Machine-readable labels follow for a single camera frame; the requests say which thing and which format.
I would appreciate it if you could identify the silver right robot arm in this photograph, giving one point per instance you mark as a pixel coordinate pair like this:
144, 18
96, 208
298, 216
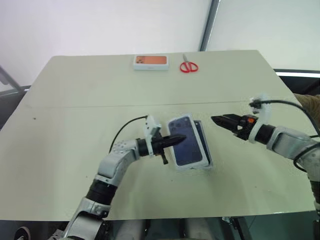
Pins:
287, 140

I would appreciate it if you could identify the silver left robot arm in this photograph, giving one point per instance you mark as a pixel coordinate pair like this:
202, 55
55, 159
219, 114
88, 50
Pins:
112, 162

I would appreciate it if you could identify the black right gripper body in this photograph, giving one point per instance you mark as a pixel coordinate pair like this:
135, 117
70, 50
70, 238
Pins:
243, 131

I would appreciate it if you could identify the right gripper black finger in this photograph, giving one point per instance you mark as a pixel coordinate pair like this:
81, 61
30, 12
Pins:
226, 123
233, 116

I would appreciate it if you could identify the white box with orange phone print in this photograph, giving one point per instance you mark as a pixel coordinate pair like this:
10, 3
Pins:
151, 62

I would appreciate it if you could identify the dark rounded shoe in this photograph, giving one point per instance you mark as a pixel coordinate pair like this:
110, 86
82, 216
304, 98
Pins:
22, 233

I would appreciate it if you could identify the white phone box base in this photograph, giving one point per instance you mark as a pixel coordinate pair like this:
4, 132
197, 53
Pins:
197, 170

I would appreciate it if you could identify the grey metal pole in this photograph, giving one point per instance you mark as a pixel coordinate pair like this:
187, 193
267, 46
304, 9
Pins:
209, 25

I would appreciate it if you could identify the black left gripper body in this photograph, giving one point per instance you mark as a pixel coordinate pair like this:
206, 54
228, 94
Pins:
157, 148

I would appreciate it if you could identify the metal table bracket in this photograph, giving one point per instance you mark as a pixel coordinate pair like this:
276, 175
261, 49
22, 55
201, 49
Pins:
236, 228

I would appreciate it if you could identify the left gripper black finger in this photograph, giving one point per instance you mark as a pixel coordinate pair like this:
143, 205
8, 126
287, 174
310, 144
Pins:
173, 145
173, 139

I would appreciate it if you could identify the white phone box lid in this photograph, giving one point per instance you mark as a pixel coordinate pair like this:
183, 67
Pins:
185, 142

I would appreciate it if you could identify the grey metal frame bar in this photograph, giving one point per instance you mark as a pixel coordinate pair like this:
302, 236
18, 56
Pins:
8, 77

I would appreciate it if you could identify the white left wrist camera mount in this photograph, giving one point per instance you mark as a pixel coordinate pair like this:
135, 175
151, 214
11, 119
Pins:
151, 125

